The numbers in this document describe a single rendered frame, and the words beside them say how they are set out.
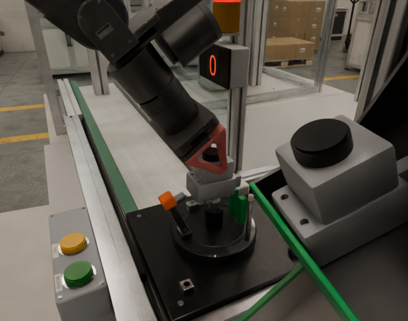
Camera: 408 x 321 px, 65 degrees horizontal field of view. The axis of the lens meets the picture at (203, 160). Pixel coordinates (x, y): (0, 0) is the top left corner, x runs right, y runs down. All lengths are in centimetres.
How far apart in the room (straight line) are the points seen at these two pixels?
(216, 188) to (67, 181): 57
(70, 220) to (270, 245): 36
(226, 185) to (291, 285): 20
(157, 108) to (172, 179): 43
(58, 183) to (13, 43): 779
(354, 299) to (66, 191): 81
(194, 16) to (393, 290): 30
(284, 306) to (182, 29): 30
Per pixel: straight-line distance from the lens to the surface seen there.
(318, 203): 17
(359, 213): 19
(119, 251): 55
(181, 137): 39
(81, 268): 53
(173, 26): 37
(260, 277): 49
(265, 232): 56
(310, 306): 35
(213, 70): 64
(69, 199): 89
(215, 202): 50
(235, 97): 66
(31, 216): 86
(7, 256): 78
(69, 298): 51
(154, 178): 81
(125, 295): 49
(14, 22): 861
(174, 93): 38
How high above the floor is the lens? 134
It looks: 29 degrees down
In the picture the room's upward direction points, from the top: straight up
